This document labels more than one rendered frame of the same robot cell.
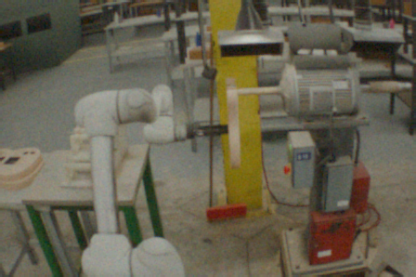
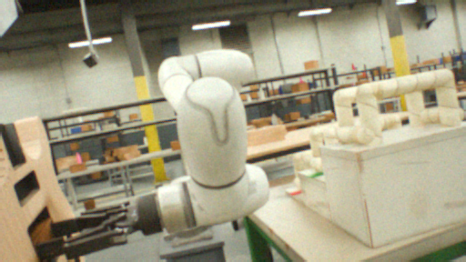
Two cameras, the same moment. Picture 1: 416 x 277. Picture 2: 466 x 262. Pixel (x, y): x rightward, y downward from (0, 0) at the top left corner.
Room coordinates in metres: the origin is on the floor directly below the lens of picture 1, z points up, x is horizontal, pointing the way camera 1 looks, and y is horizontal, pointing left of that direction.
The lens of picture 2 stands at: (2.61, 0.10, 1.20)
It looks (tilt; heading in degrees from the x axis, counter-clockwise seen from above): 3 degrees down; 164
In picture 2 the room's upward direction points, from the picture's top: 11 degrees counter-clockwise
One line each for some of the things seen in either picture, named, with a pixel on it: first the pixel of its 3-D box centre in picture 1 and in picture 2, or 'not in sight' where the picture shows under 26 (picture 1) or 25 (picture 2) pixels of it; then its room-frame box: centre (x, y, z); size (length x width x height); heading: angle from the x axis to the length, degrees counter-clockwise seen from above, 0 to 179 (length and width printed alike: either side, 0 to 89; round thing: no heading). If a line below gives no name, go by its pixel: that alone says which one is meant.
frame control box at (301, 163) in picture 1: (314, 161); not in sight; (1.69, -0.46, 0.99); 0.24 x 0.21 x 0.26; 86
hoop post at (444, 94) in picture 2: not in sight; (447, 102); (2.19, 0.65, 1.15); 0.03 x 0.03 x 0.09
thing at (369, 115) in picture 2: not in sight; (369, 118); (2.16, 0.48, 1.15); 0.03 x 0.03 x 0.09
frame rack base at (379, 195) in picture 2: (100, 138); (402, 176); (2.13, 0.57, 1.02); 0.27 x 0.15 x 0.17; 84
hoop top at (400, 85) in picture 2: not in sight; (405, 85); (2.18, 0.57, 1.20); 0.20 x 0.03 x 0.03; 83
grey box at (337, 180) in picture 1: (338, 160); not in sight; (1.77, -0.62, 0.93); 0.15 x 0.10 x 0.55; 86
